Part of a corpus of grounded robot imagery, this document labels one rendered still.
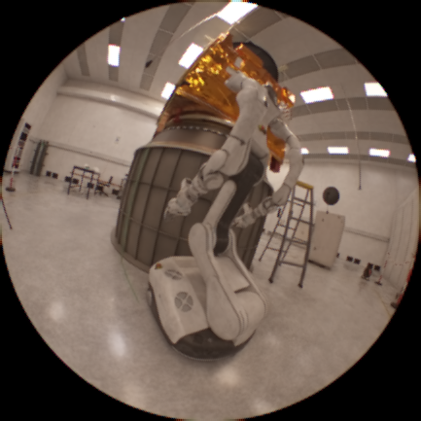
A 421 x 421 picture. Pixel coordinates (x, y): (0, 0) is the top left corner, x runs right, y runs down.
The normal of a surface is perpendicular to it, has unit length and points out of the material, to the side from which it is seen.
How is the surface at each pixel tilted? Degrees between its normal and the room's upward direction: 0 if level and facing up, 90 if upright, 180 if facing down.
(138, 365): 0
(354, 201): 90
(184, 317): 38
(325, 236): 90
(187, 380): 0
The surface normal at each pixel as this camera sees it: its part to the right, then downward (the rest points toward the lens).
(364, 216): -0.80, -0.22
